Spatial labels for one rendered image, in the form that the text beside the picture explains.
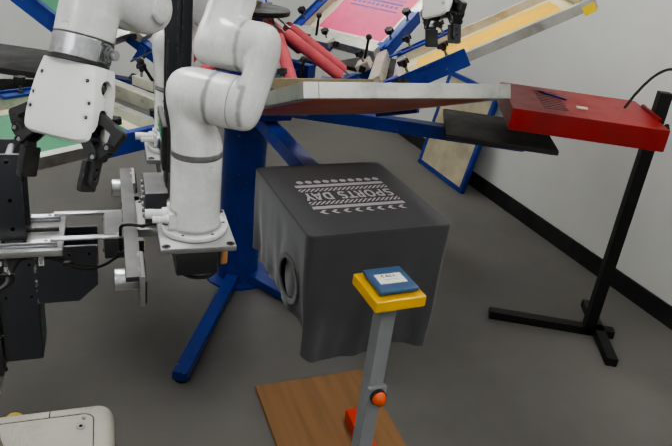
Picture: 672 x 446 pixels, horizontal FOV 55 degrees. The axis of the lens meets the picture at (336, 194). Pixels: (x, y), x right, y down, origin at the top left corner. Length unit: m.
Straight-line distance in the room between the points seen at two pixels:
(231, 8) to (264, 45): 0.10
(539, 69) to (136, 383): 2.98
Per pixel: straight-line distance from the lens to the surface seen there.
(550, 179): 4.23
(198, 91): 1.14
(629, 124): 2.78
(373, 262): 1.82
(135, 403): 2.60
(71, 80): 0.88
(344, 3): 3.69
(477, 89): 1.72
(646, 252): 3.77
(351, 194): 1.97
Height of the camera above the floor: 1.73
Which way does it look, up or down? 24 degrees down
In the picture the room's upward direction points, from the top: 7 degrees clockwise
